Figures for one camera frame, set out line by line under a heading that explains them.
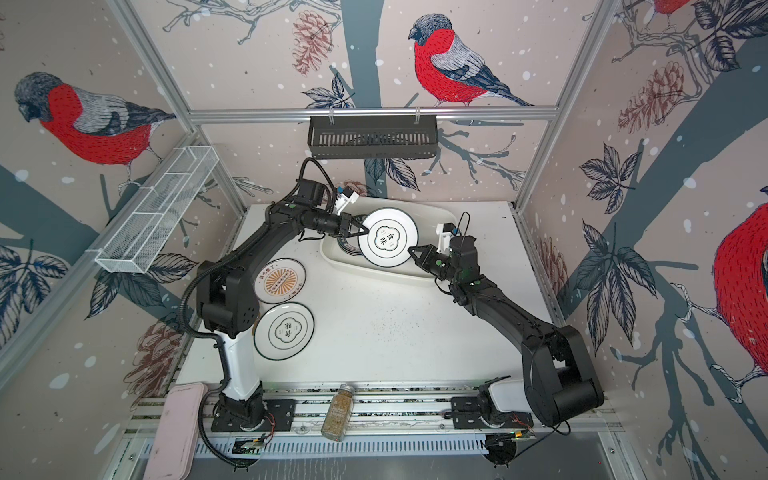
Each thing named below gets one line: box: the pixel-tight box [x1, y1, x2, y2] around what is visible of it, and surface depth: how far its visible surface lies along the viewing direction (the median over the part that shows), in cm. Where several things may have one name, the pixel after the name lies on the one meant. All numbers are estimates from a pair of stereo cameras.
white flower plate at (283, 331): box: [254, 302, 315, 361], surface depth 89 cm
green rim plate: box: [337, 237, 363, 256], surface depth 106 cm
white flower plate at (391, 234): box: [358, 207, 419, 268], surface depth 87 cm
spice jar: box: [321, 383, 355, 442], surface depth 71 cm
